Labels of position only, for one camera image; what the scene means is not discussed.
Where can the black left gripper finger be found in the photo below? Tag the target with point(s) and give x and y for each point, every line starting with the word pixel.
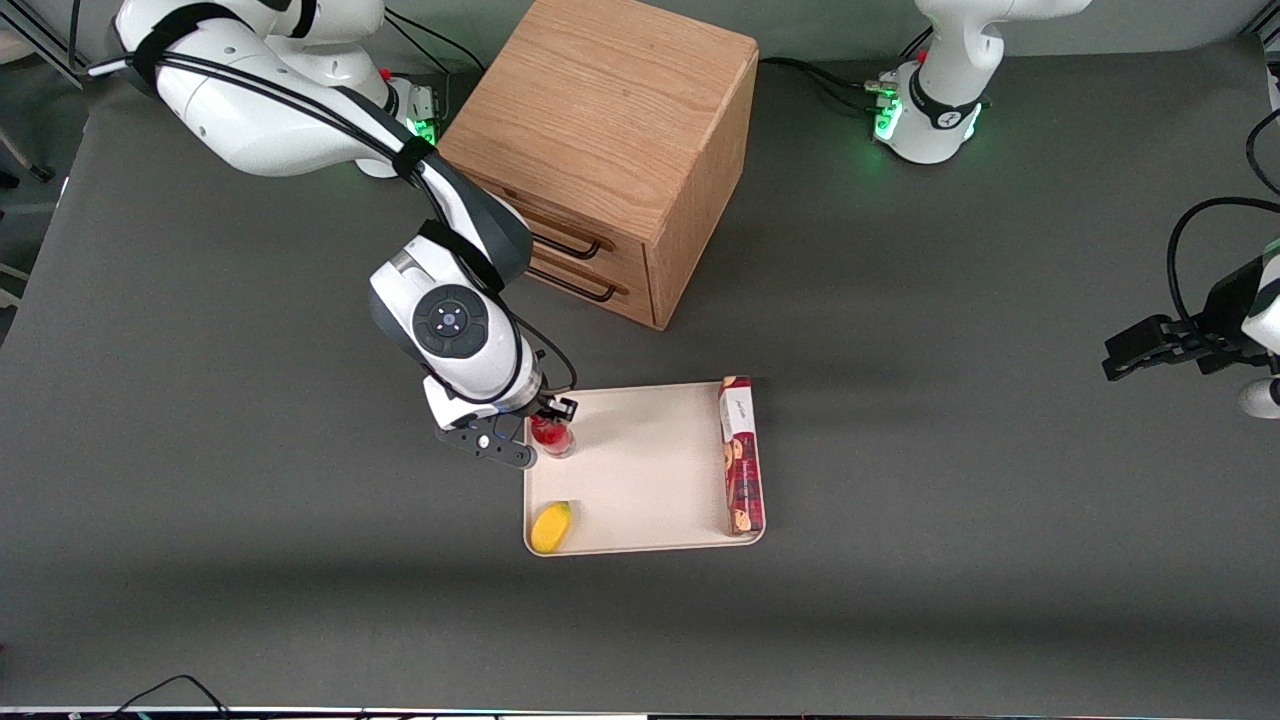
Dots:
pixel 1140 362
pixel 1165 330

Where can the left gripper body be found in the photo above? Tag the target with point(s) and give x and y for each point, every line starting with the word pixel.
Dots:
pixel 1216 316

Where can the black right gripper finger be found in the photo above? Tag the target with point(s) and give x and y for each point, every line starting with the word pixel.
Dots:
pixel 560 407

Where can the small red cup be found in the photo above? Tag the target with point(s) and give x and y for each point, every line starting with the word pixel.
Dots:
pixel 552 437

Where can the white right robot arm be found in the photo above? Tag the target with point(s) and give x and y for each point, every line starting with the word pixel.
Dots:
pixel 250 110

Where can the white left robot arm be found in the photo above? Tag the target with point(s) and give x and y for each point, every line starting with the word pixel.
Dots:
pixel 950 100

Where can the beige plastic tray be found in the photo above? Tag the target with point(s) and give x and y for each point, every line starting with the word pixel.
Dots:
pixel 640 470

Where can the yellow toy fruit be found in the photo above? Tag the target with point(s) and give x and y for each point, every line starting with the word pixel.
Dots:
pixel 550 528

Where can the wooden drawer front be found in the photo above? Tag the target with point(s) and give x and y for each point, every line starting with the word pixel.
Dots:
pixel 625 262
pixel 640 298

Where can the red cookie box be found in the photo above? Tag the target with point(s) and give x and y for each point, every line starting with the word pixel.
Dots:
pixel 742 470

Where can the wooden drawer cabinet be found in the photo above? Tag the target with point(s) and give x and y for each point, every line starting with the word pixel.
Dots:
pixel 600 90

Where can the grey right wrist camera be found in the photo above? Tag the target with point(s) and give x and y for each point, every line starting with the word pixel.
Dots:
pixel 500 450

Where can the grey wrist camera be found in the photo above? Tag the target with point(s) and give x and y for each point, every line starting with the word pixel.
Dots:
pixel 1262 398
pixel 500 450

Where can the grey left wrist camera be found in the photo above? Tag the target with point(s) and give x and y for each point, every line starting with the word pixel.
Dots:
pixel 1262 398

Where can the aluminium frame rail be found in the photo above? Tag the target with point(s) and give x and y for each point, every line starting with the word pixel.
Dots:
pixel 45 45

